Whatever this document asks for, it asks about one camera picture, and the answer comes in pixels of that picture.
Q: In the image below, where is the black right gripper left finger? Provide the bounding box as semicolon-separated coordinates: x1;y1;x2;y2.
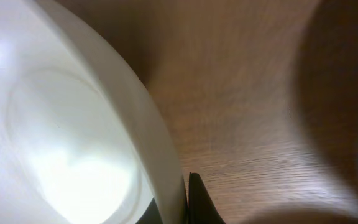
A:
136;198;163;224

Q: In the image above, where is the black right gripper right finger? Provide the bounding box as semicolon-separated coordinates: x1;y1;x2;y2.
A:
188;172;225;224

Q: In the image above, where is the cream bowl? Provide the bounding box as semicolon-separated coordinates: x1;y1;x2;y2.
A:
0;1;187;223

